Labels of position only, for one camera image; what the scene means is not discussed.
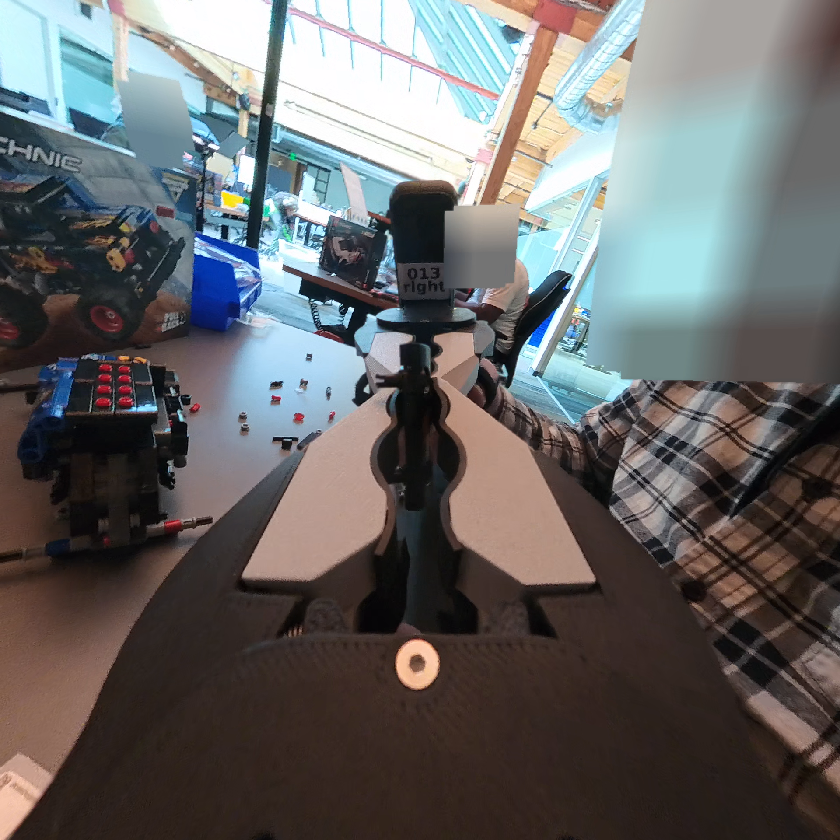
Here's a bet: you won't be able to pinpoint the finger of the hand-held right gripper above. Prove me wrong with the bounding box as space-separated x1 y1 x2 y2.
432 330 484 396
364 330 404 396

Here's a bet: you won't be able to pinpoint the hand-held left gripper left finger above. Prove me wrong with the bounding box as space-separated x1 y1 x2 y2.
240 387 403 632

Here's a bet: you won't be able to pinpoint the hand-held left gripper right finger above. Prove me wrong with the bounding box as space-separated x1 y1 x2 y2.
433 386 598 632

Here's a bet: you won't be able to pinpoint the black brick beam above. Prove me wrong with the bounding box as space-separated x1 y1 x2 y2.
392 341 435 513

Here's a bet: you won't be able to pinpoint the blue black brick truck model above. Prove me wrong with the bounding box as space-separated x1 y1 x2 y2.
0 354 214 567

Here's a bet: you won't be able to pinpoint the person's right forearm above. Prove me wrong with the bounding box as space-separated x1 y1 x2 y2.
486 379 621 509

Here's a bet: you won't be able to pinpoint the grey desk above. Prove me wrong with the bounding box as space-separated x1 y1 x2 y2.
0 318 395 808

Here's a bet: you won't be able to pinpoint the person's right hand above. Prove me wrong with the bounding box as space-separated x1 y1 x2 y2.
466 365 504 412

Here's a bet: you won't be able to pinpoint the dark toy car set box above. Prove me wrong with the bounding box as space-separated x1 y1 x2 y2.
319 217 388 290

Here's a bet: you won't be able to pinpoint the wooden background table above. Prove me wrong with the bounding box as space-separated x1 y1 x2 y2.
282 259 401 312

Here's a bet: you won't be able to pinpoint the black office chair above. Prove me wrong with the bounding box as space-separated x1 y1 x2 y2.
495 269 573 388

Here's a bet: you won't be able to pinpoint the scattered small brick pieces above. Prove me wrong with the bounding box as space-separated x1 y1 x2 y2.
184 353 339 454

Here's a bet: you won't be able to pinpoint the blue plastic bin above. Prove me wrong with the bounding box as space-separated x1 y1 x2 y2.
190 233 263 332

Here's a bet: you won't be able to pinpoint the black metal pole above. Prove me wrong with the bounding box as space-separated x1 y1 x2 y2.
246 0 290 250

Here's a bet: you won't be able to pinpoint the person's plaid shirt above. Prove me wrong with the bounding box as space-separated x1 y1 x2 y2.
577 377 840 840

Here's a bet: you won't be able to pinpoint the toy truck set box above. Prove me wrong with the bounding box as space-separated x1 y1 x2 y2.
0 108 198 373

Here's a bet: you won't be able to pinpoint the white sticker sheet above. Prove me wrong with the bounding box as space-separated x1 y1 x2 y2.
0 753 55 840

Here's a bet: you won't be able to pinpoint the silver ventilation duct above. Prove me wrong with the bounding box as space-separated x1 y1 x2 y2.
554 0 647 132

